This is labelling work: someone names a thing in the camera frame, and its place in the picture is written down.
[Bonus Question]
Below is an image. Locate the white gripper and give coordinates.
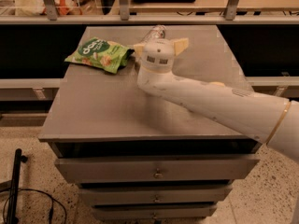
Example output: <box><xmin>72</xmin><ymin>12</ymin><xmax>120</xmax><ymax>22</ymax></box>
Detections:
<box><xmin>134</xmin><ymin>38</ymin><xmax>189</xmax><ymax>73</ymax></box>

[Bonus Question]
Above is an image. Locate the clear plastic water bottle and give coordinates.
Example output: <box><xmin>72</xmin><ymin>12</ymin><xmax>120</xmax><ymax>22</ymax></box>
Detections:
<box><xmin>141</xmin><ymin>25</ymin><xmax>166</xmax><ymax>43</ymax></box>

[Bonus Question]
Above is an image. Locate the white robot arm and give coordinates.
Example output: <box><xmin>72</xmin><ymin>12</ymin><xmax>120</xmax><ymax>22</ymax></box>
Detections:
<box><xmin>134</xmin><ymin>38</ymin><xmax>299</xmax><ymax>162</ymax></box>

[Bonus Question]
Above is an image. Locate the green snack bag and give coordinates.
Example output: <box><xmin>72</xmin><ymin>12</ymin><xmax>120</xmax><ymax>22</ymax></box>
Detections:
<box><xmin>65</xmin><ymin>37</ymin><xmax>134</xmax><ymax>74</ymax></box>

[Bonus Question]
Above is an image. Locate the yellow sponge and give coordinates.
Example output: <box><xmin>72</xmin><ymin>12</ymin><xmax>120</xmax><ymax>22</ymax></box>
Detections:
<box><xmin>209</xmin><ymin>81</ymin><xmax>225</xmax><ymax>87</ymax></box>

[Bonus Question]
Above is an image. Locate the metal railing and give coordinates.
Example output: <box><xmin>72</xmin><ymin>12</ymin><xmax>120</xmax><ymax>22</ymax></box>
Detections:
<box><xmin>0</xmin><ymin>0</ymin><xmax>299</xmax><ymax>25</ymax></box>

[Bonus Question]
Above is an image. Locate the grey drawer cabinet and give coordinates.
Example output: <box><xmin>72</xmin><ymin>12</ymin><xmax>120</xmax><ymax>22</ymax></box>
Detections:
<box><xmin>37</xmin><ymin>24</ymin><xmax>262</xmax><ymax>222</ymax></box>

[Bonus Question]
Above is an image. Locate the middle grey drawer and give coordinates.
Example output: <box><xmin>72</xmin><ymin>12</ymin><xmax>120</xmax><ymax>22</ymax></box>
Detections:
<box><xmin>79</xmin><ymin>185</ymin><xmax>232</xmax><ymax>206</ymax></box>

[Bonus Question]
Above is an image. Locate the grey drawer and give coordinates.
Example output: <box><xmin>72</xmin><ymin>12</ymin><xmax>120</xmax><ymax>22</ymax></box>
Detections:
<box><xmin>79</xmin><ymin>185</ymin><xmax>232</xmax><ymax>206</ymax></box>
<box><xmin>93</xmin><ymin>204</ymin><xmax>217</xmax><ymax>220</ymax></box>
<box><xmin>55</xmin><ymin>154</ymin><xmax>259</xmax><ymax>183</ymax></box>

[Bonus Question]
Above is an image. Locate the top grey drawer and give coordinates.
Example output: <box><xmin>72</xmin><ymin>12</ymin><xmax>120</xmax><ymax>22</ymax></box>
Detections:
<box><xmin>55</xmin><ymin>154</ymin><xmax>259</xmax><ymax>183</ymax></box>

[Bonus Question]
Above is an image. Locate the bottom grey drawer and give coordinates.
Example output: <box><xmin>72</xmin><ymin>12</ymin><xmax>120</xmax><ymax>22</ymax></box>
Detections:
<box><xmin>93</xmin><ymin>204</ymin><xmax>217</xmax><ymax>220</ymax></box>

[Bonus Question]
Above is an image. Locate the black stand pole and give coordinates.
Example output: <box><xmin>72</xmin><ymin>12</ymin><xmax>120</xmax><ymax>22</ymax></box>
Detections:
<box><xmin>7</xmin><ymin>148</ymin><xmax>28</xmax><ymax>224</ymax></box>

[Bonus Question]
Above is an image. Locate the black cable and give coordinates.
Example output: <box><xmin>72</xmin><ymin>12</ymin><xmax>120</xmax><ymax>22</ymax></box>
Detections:
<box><xmin>0</xmin><ymin>188</ymin><xmax>68</xmax><ymax>224</ymax></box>

